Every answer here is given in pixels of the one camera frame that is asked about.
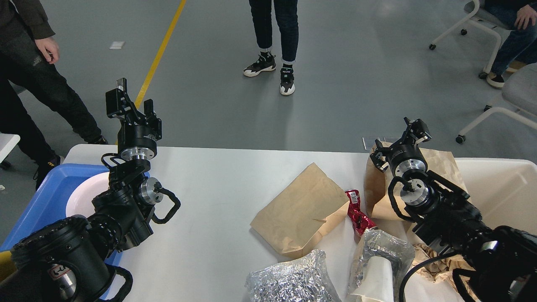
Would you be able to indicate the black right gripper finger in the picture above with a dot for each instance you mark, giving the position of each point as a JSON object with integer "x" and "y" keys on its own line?
{"x": 415, "y": 133}
{"x": 378, "y": 154}

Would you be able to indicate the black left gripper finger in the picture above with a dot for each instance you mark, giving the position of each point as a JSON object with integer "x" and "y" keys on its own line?
{"x": 119, "y": 105}
{"x": 150, "y": 115}

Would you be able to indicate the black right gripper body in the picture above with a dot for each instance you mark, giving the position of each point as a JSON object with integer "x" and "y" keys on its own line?
{"x": 405, "y": 160}

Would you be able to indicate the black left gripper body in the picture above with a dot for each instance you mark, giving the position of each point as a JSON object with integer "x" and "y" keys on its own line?
{"x": 139, "y": 141}

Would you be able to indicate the brown paper bag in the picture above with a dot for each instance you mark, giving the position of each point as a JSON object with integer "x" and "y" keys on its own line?
{"x": 296, "y": 220}
{"x": 376, "y": 182}

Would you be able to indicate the pink plate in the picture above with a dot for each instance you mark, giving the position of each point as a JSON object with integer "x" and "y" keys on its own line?
{"x": 80, "y": 201}

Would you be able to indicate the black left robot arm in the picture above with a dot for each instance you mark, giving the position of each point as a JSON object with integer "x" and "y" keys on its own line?
{"x": 65, "y": 261}

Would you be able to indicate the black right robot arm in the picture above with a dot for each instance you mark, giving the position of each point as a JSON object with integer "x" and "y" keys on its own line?
{"x": 503, "y": 260}

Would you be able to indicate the red foil wrapper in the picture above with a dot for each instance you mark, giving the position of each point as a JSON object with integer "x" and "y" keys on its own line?
{"x": 360, "y": 221}

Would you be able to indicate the blue plastic tray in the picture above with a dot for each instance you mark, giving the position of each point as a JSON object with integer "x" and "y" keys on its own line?
{"x": 46, "y": 201}

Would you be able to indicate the foil bag with paper cup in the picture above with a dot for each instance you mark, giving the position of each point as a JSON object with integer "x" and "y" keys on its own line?
{"x": 379, "y": 265}

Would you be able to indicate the white plastic bin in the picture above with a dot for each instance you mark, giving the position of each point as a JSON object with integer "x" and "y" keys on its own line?
{"x": 504, "y": 190}

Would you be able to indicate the walking person dark clothes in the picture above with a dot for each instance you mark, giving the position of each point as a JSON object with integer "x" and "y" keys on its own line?
{"x": 28, "y": 54}

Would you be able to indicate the white side table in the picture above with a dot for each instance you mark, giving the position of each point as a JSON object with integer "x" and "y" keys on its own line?
{"x": 7, "y": 143}

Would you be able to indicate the crumpled brown paper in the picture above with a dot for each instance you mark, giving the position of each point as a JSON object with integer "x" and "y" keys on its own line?
{"x": 440, "y": 272}

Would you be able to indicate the crumpled aluminium foil bag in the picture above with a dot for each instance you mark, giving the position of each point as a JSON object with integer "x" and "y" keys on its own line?
{"x": 302, "y": 280}

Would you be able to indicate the teal mug yellow inside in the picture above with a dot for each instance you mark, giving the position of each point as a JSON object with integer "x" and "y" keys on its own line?
{"x": 7, "y": 267}

